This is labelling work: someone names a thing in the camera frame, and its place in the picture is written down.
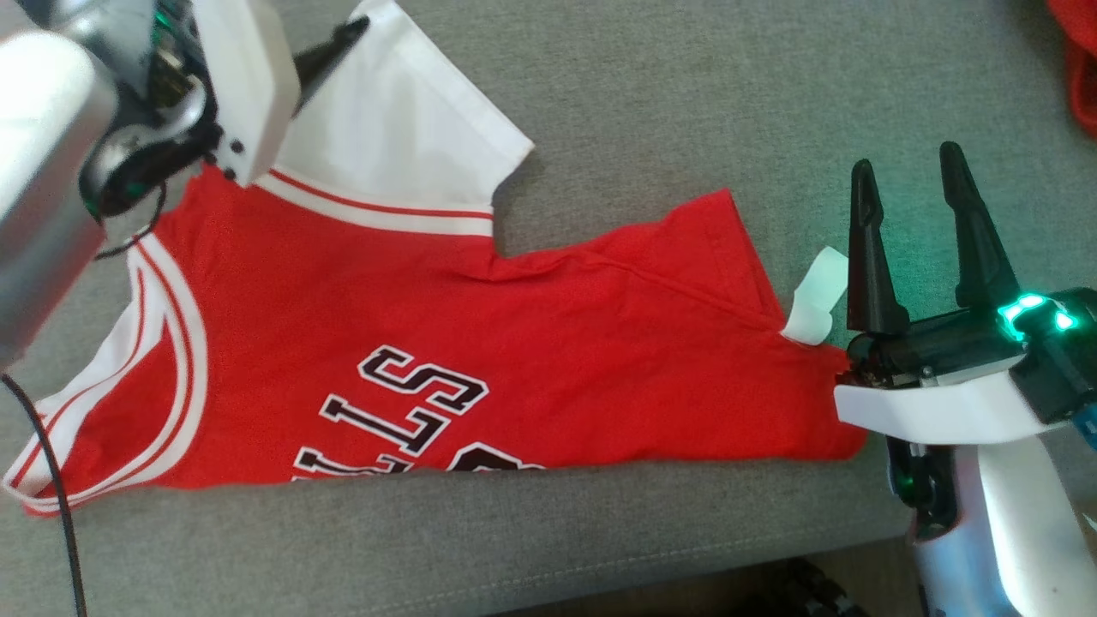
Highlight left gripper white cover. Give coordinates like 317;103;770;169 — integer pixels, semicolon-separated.
81;0;371;215

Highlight red shorts white stripes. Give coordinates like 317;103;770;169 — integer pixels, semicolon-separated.
1046;0;1097;140

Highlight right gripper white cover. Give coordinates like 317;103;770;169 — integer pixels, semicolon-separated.
836;141;1097;446

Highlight grey sofa seat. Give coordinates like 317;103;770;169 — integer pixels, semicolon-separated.
0;0;1097;617

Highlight red basketball jersey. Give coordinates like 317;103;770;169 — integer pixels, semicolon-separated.
0;0;871;519

